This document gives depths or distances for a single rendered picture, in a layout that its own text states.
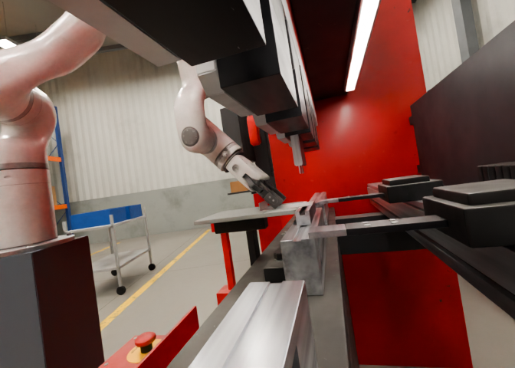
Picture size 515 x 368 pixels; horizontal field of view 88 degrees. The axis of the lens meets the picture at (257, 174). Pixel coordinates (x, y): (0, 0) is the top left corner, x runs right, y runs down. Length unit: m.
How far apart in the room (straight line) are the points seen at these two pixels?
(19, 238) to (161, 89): 8.11
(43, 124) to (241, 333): 0.79
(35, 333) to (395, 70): 1.70
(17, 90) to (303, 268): 0.71
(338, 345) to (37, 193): 0.70
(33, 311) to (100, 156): 8.50
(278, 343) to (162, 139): 8.27
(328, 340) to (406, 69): 1.47
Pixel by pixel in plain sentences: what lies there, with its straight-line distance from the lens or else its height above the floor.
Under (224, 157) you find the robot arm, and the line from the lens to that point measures 0.70.
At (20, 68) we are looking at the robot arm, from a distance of 0.83.
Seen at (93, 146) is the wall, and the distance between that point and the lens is 9.30.
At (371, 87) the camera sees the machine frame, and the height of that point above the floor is 1.49.
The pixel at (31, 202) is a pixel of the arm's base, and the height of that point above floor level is 1.11.
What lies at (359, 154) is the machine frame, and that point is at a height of 1.14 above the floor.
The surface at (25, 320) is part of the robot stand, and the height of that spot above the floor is 0.87.
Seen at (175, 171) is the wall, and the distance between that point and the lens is 8.21.
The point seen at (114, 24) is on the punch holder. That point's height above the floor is 1.17.
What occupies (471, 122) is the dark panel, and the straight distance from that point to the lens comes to 1.05.
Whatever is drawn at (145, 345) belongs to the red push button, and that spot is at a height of 0.80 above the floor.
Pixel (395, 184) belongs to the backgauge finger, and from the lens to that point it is 0.67.
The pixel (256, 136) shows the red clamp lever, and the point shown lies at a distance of 0.56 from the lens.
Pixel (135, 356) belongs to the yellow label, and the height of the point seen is 0.78.
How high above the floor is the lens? 1.08
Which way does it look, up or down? 2 degrees up
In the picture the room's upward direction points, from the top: 9 degrees counter-clockwise
